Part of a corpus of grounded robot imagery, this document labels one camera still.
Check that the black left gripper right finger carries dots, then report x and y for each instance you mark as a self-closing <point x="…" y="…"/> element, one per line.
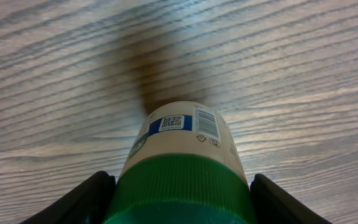
<point x="272" y="204"/>

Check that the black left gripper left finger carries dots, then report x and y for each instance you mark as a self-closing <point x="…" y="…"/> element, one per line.
<point x="85" y="204"/>

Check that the green lid white jar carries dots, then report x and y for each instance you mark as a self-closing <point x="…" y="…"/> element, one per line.
<point x="183" y="167"/>

